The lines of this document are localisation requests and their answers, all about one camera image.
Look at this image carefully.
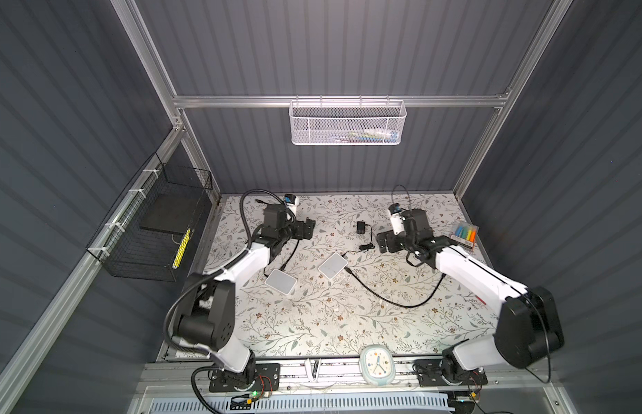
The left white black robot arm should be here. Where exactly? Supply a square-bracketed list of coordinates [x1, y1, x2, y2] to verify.
[163, 193, 316, 386]

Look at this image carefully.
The mint green alarm clock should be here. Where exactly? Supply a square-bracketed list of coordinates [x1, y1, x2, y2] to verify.
[359, 345, 396, 386]

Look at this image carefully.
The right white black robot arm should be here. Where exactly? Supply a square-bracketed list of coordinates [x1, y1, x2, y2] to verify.
[377, 204, 565, 385]

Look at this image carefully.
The pack of coloured markers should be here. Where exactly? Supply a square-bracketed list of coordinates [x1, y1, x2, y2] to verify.
[450, 221, 479, 250]

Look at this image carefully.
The white ventilated cable duct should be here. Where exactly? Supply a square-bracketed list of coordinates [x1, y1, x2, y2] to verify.
[144, 391, 456, 414]

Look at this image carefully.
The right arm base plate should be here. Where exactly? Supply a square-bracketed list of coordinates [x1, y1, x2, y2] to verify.
[412, 359, 488, 387]

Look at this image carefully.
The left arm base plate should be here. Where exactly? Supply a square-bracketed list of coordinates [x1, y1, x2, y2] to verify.
[208, 363, 281, 393]

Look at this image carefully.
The black corrugated cable conduit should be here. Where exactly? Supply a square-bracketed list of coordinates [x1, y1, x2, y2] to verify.
[162, 188, 291, 414]

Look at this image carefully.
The yellow black striped marker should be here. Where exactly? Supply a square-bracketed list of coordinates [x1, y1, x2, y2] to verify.
[172, 228, 193, 269]

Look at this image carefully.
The white wire mesh basket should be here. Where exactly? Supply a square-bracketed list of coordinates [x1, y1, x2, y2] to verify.
[288, 98, 407, 146]

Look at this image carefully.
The floral patterned table mat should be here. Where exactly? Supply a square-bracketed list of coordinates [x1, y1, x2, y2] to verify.
[234, 193, 498, 357]

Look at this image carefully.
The black wire wall basket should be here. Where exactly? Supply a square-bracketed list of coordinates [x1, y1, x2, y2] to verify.
[87, 156, 213, 282]

